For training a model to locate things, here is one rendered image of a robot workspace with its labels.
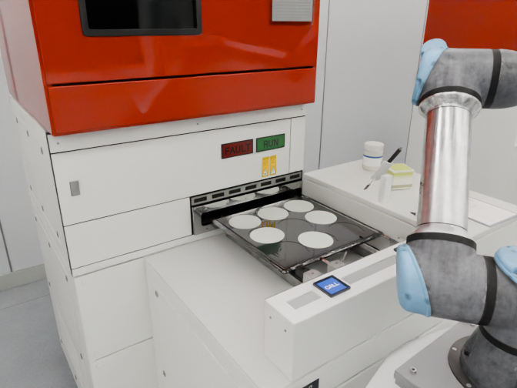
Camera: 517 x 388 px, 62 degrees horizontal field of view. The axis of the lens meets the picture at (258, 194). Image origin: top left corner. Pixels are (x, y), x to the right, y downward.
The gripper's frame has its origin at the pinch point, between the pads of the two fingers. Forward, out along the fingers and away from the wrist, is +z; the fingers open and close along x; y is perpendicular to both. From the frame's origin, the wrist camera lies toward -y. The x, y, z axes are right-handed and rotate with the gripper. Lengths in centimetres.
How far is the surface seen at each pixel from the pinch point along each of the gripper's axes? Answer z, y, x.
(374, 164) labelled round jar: -2.4, -13.7, -28.2
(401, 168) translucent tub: -12.3, 0.8, -29.8
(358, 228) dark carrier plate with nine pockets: -22, 2, -55
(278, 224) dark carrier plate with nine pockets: -33, -16, -66
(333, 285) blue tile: -56, 20, -74
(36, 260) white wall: 4, -183, -150
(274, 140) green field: -35, -33, -42
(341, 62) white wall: 122, -151, 85
